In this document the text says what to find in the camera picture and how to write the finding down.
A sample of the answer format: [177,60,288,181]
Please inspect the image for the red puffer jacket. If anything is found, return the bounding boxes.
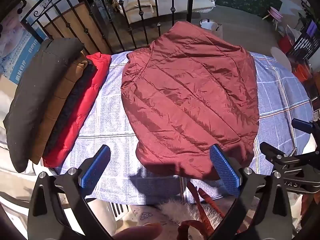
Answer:
[41,52,112,168]

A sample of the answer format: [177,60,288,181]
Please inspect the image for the wall poster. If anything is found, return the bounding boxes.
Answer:
[0,0,50,80]

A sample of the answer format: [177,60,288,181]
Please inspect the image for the black fleece garment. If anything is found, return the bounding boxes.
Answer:
[44,64,98,158]

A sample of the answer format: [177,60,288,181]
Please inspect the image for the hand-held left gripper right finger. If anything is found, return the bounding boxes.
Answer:
[207,144,293,240]

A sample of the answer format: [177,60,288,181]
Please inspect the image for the white swing sofa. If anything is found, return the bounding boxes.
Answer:
[115,0,217,24]

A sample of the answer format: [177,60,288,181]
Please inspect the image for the maroon quilted jacket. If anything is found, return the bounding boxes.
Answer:
[121,21,260,180]

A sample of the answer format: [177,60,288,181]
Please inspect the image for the brown folded jacket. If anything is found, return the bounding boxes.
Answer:
[30,52,88,164]

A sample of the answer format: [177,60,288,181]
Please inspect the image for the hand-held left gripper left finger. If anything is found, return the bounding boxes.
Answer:
[27,144,112,240]

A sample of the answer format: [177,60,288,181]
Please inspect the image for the black metal fence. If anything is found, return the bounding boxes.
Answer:
[286,20,320,60]

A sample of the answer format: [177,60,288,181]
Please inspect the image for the pink stool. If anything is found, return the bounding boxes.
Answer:
[262,7,284,30]

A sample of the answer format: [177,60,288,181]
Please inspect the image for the orange bucket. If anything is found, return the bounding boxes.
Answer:
[292,64,313,83]

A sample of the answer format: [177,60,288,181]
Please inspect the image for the black iron railing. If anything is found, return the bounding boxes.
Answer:
[21,0,195,55]

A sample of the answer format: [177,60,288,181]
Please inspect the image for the red bin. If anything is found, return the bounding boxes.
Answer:
[277,35,293,53]

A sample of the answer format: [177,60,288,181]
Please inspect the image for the person's left hand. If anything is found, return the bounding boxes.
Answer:
[112,224,163,240]

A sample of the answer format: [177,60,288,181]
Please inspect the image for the round white stool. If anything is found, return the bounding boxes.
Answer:
[271,46,292,72]

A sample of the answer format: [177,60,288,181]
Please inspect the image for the white plastic basket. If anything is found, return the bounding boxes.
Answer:
[95,200,130,222]

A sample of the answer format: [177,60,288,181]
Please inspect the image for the blue plaid sheet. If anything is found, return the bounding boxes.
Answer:
[54,51,314,207]

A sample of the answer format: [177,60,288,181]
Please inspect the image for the black folded jacket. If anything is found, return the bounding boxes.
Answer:
[3,38,85,173]

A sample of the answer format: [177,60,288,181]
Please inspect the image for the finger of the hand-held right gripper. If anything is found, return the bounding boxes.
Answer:
[292,118,314,134]
[259,142,284,166]

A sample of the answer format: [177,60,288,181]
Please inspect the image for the person's fur-trimmed clothing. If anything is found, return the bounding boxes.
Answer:
[130,180,240,240]

